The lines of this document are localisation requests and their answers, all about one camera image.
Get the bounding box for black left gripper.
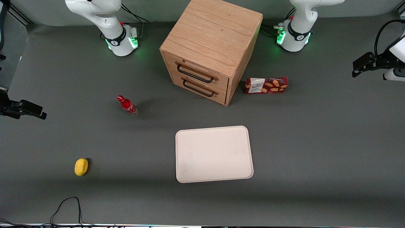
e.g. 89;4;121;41
352;47;396;78

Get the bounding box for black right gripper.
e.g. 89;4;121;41
0;90;47;120

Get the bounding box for red cookie box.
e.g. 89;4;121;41
244;77;289;94

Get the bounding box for beige plastic tray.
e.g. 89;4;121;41
175;125;254;184

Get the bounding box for yellow sponge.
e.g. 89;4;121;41
74;158;89;176

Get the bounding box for red soda bottle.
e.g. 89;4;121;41
117;95;139;116

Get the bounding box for wooden drawer cabinet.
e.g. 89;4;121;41
159;0;264;106

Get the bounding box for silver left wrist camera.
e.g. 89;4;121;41
383;67;405;82

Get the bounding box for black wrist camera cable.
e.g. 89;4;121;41
374;19;405;57

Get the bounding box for black hanging strap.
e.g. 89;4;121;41
0;0;10;61

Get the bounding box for aluminium frame rail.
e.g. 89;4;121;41
8;6;33;26

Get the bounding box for black left arm base cables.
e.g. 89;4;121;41
260;8;296;36

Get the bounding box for black arm base cables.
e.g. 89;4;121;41
120;3;151;39
260;8;296;36

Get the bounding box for black looped cable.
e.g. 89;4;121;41
50;197;95;227

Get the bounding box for black right arm base cables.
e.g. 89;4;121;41
120;3;151;39

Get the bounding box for wooden drawer with black handle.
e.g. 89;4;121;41
169;73;227;105
164;52;229;92

